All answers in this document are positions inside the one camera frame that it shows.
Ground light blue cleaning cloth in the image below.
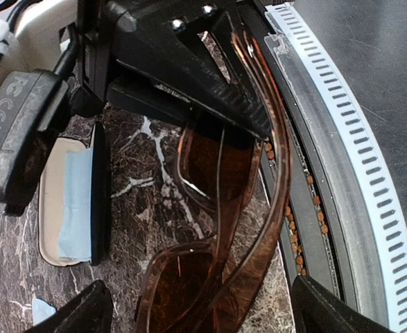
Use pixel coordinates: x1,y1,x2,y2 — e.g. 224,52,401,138
58,148,93,262
31,298,57,326

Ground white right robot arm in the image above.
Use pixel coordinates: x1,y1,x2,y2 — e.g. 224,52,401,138
0,1,276,139

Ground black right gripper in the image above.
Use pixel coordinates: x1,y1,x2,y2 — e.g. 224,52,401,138
71,1,270,139

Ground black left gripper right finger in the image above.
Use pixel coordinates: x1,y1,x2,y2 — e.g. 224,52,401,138
291,275,390,333

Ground white slotted cable duct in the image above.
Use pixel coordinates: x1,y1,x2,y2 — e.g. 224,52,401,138
266,3,407,332

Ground brown tortoiseshell sunglasses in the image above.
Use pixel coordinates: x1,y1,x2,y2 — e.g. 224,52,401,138
135,28,293,332

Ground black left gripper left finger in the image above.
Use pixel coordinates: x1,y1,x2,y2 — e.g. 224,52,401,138
26,280,113,333

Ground black hard glasses case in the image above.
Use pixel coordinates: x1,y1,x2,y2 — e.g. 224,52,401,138
38,121,112,266

